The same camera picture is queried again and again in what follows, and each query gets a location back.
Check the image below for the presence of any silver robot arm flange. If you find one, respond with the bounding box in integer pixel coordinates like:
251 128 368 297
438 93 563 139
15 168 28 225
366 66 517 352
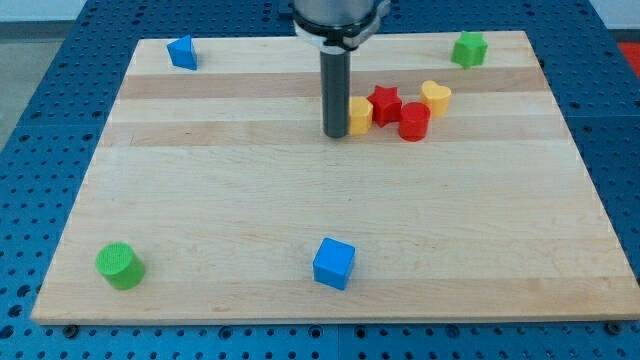
293 0 391 55

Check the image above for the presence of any yellow pentagon block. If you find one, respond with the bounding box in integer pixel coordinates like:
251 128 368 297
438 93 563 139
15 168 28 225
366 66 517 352
348 96 373 136

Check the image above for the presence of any blue cube block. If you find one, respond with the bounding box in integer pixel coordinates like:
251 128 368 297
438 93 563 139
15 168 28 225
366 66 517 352
312 238 356 290

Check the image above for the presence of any red star block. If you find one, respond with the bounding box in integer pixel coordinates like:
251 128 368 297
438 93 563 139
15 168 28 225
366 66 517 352
367 85 403 128

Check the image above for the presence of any light wooden board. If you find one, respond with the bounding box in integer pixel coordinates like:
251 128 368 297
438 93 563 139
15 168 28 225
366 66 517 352
31 31 639 325

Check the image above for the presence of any red cylinder block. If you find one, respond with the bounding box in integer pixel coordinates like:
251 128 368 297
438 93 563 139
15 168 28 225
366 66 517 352
398 102 431 142

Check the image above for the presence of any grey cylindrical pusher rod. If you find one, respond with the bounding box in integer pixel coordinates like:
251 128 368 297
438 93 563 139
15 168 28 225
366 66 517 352
320 52 350 138

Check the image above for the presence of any yellow heart block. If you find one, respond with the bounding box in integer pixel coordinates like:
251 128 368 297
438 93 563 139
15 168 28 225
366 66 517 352
420 80 452 118

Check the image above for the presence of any blue triangle block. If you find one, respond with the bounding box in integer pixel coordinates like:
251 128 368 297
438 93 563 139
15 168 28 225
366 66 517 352
167 35 198 71

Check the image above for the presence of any green star block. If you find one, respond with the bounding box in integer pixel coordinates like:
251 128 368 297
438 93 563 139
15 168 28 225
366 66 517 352
451 31 488 69

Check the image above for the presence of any green cylinder block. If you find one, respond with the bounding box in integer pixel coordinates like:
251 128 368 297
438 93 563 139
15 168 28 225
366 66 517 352
95 242 146 290

